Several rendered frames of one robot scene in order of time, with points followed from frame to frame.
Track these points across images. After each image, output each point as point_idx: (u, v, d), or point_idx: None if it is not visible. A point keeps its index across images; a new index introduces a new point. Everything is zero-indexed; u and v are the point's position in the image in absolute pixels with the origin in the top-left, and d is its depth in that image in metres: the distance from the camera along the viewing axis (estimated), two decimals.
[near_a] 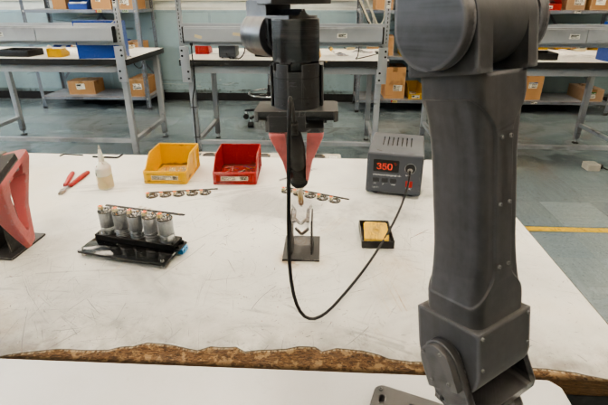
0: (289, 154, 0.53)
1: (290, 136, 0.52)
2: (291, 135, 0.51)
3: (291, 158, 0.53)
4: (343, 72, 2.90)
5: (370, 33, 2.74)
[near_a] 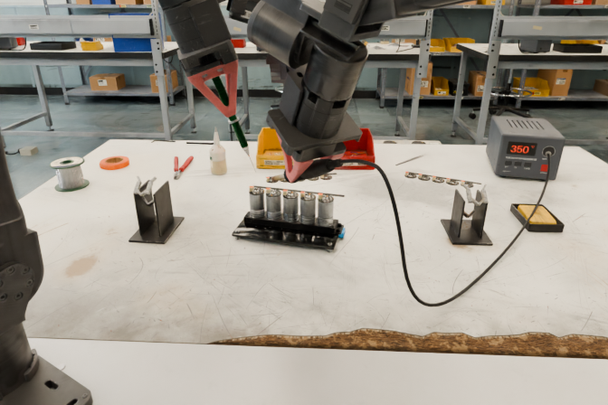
0: (314, 174, 0.53)
1: (318, 162, 0.51)
2: (328, 167, 0.50)
3: (312, 176, 0.53)
4: (383, 66, 2.86)
5: (413, 26, 2.69)
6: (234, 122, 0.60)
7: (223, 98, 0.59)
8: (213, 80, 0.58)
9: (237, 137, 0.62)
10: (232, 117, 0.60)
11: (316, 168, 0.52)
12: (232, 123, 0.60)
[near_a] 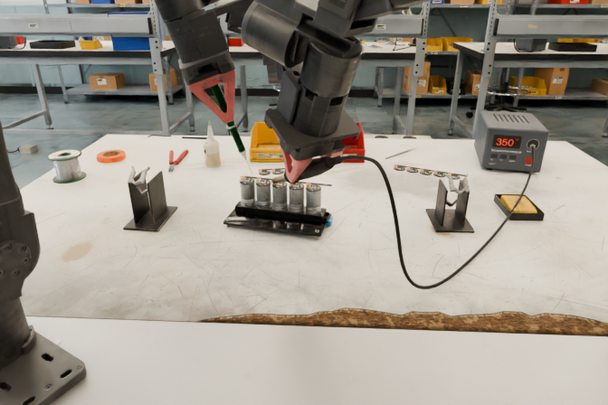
0: (314, 174, 0.53)
1: (318, 160, 0.51)
2: (327, 164, 0.50)
3: (312, 175, 0.53)
4: (379, 64, 2.88)
5: (409, 25, 2.72)
6: (232, 127, 0.64)
7: (222, 105, 0.62)
8: (212, 88, 0.61)
9: (235, 142, 0.65)
10: (231, 123, 0.64)
11: (315, 166, 0.52)
12: (230, 128, 0.64)
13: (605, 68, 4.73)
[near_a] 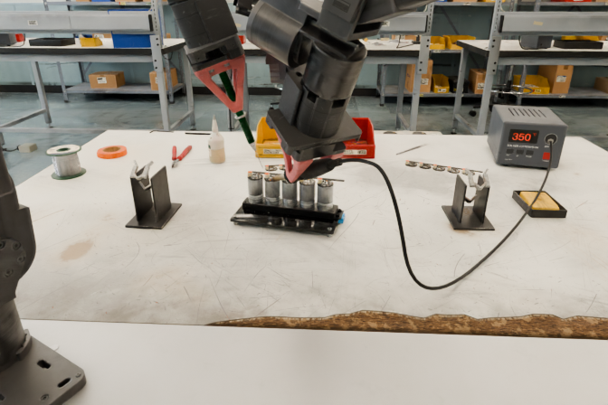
0: (314, 174, 0.53)
1: (318, 161, 0.51)
2: (328, 166, 0.50)
3: (312, 176, 0.53)
4: (383, 62, 2.85)
5: (413, 22, 2.68)
6: (242, 117, 0.60)
7: (230, 93, 0.59)
8: (220, 75, 0.58)
9: (244, 133, 0.62)
10: (240, 112, 0.60)
11: (316, 168, 0.52)
12: (239, 118, 0.60)
13: None
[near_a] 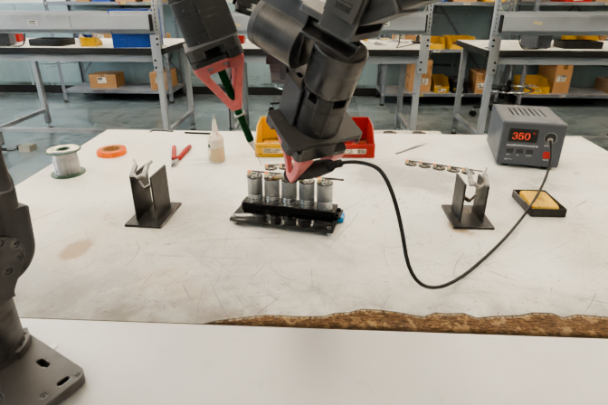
0: (314, 175, 0.53)
1: (318, 162, 0.51)
2: (328, 167, 0.50)
3: (312, 176, 0.53)
4: (383, 61, 2.85)
5: (413, 22, 2.68)
6: (241, 116, 0.60)
7: (229, 91, 0.59)
8: (219, 73, 0.58)
9: (243, 131, 0.62)
10: (239, 110, 0.60)
11: (316, 169, 0.52)
12: (238, 117, 0.60)
13: None
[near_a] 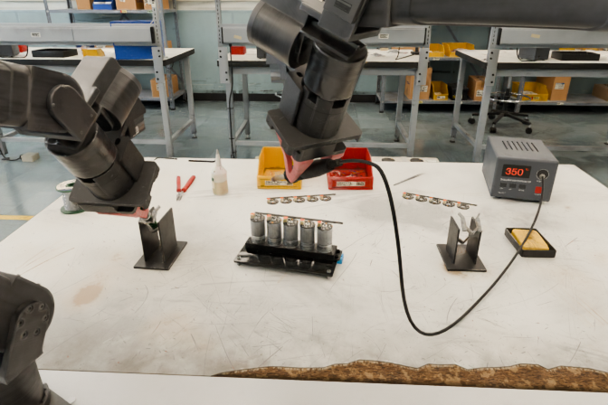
0: (314, 174, 0.53)
1: (318, 162, 0.51)
2: (328, 166, 0.50)
3: (312, 176, 0.53)
4: (382, 73, 2.88)
5: (412, 34, 2.71)
6: (150, 215, 0.65)
7: None
8: None
9: (152, 224, 0.67)
10: (147, 213, 0.65)
11: (316, 168, 0.52)
12: (149, 218, 0.65)
13: None
